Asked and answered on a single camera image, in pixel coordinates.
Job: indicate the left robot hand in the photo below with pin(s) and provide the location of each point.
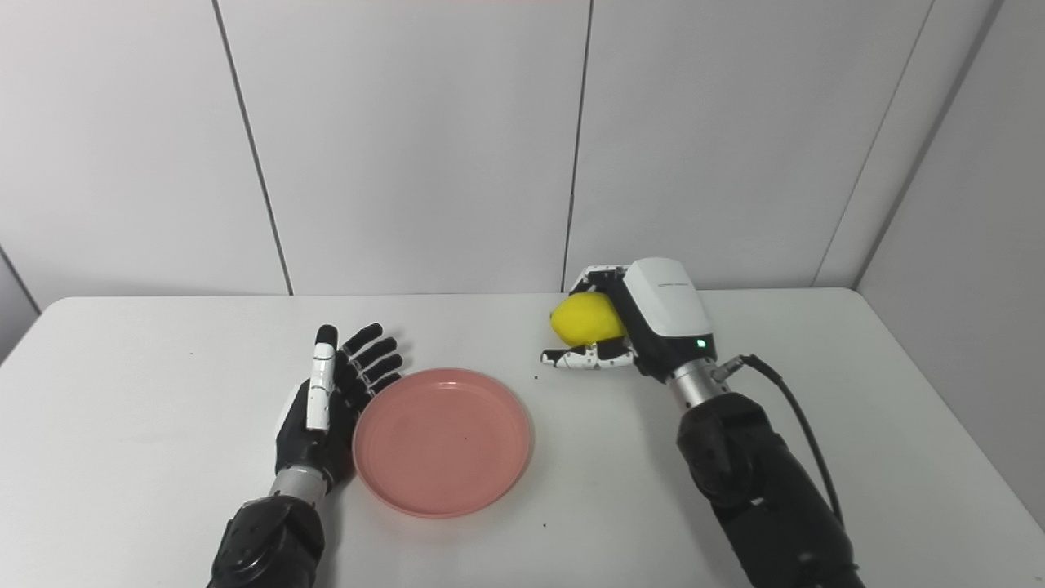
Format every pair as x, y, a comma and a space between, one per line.
322, 416

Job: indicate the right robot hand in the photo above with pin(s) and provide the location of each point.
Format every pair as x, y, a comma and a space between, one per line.
653, 327

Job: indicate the yellow lemon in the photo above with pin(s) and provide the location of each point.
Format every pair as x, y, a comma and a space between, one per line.
586, 318

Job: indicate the pink round plate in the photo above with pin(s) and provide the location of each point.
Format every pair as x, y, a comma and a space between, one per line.
442, 442

